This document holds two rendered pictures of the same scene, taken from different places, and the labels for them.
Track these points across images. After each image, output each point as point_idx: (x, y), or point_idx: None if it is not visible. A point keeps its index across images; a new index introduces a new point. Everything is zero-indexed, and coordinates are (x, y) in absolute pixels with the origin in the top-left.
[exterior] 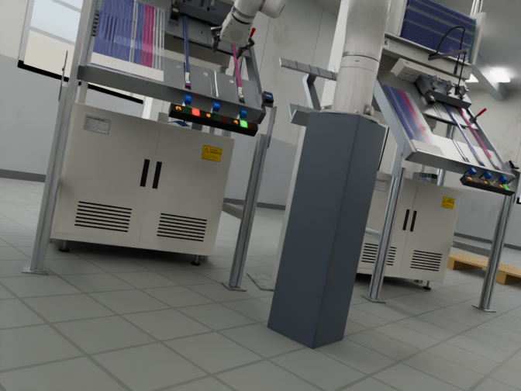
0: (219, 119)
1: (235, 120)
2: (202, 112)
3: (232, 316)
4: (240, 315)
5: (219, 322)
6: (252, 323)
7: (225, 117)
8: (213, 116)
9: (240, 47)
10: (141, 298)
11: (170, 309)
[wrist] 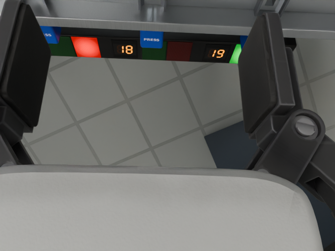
0: (163, 57)
1: (217, 50)
2: (108, 42)
3: (180, 115)
4: (190, 110)
5: (162, 129)
6: (193, 130)
7: (186, 46)
8: (144, 51)
9: (263, 134)
10: (100, 76)
11: (124, 103)
